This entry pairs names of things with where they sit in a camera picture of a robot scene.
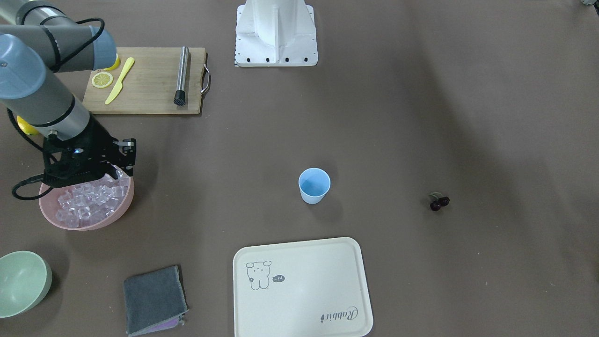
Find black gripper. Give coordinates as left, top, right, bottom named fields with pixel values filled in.
left=42, top=117, right=137, bottom=189

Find pile of clear ice cubes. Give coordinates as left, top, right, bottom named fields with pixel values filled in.
left=51, top=169, right=133, bottom=229

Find dark red cherries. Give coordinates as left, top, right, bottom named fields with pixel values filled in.
left=429, top=192, right=451, bottom=212

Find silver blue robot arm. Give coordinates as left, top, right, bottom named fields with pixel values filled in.
left=0, top=0, right=136, bottom=189

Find light blue cup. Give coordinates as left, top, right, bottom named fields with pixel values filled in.
left=298, top=167, right=331, bottom=205

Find pink bowl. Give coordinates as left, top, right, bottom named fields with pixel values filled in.
left=38, top=182, right=135, bottom=232

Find yellow plastic knife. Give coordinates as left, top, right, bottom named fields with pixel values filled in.
left=104, top=57, right=135, bottom=105

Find lemon slice lower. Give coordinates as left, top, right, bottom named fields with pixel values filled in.
left=91, top=71, right=114, bottom=89

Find lemon slice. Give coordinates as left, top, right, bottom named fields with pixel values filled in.
left=91, top=71, right=114, bottom=89
left=103, top=54, right=121, bottom=71

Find bamboo cutting board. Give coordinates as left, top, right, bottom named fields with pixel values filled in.
left=83, top=47, right=210, bottom=115

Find steel muddler black tip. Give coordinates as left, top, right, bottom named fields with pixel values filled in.
left=173, top=45, right=189, bottom=106

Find lemon slice upper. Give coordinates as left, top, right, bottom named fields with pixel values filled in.
left=103, top=54, right=121, bottom=71

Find yellow lemon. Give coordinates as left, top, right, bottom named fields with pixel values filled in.
left=16, top=116, right=39, bottom=136

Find grey folded cloth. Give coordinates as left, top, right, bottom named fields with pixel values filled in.
left=123, top=265, right=188, bottom=337

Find mint green bowl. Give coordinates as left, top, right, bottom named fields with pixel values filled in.
left=0, top=251, right=53, bottom=318

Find cream rabbit tray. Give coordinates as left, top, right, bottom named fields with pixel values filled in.
left=233, top=237, right=373, bottom=337

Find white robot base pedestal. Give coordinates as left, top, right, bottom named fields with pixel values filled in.
left=234, top=0, right=319, bottom=67

